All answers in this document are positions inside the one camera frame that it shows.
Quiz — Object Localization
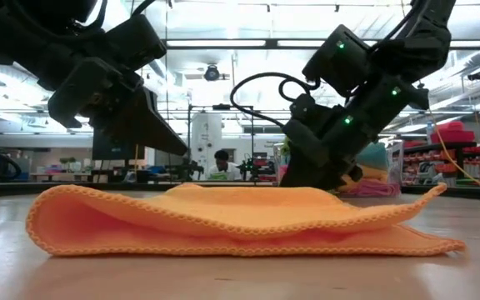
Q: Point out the person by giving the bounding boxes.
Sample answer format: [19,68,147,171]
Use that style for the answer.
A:
[206,149,243,181]

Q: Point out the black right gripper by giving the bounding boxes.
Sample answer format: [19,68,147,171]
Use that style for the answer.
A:
[279,74,431,191]

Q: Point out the black monitor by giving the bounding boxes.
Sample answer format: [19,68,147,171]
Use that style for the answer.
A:
[92,129,147,162]

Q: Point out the clear plastic bin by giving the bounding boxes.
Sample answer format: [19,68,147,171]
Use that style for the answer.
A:
[272,139,406,198]

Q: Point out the black looped gripper cable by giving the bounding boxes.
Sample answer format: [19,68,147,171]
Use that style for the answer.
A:
[228,72,321,127]

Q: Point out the black ceiling-mounted device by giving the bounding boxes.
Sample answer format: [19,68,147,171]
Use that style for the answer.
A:
[203,64,223,83]

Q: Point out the black shelf rack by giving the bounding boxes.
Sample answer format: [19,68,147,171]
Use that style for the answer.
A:
[402,141,480,181]

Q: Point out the red storage bins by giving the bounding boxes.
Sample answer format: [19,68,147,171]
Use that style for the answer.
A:
[402,120,480,154]

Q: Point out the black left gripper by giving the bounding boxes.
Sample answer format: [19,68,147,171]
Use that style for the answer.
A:
[0,7,141,129]

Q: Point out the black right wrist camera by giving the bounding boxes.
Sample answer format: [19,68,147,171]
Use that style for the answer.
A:
[301,23,371,98]

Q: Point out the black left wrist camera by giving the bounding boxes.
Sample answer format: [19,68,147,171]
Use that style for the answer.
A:
[105,13,168,72]

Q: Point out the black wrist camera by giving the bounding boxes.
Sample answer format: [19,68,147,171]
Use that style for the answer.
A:
[105,13,168,72]
[301,23,371,98]

